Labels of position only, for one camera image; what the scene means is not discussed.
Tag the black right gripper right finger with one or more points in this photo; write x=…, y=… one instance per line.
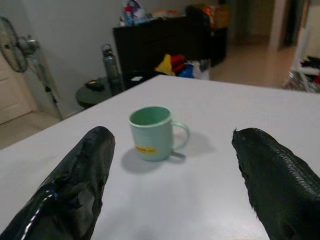
x=280, y=180

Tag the black object on stool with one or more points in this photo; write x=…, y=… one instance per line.
x=94, y=85

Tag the yellow and red toy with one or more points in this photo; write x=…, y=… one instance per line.
x=170, y=63

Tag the mint green mug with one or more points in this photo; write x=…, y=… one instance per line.
x=152, y=133

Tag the white door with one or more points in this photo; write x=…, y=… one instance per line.
x=12, y=92

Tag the grey standing fan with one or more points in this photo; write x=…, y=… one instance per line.
x=22, y=60

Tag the grey water bottle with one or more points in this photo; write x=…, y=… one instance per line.
x=112, y=70

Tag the round dark green stool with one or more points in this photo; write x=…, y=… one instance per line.
x=93, y=93

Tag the black cabinet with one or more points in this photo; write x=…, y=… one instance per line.
x=170, y=45

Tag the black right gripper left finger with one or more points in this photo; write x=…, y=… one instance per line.
x=82, y=180

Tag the white plastic bag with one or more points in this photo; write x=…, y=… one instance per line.
x=201, y=70

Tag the colourful bags pile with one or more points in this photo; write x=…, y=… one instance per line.
x=175, y=11

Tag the blue toy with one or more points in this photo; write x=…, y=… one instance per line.
x=187, y=70

